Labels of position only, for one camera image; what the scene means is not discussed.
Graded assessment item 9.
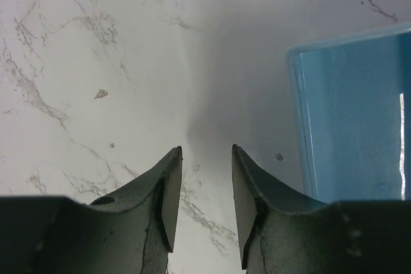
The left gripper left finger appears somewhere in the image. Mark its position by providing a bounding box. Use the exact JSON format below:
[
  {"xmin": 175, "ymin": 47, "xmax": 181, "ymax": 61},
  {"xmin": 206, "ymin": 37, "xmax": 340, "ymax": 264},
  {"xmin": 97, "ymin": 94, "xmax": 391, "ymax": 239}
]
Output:
[{"xmin": 1, "ymin": 147, "xmax": 182, "ymax": 273}]

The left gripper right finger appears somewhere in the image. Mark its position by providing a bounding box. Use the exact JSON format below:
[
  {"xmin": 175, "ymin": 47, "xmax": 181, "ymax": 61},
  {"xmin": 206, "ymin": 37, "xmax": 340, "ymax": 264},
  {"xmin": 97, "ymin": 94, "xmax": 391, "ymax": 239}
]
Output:
[{"xmin": 232, "ymin": 145, "xmax": 410, "ymax": 273}]

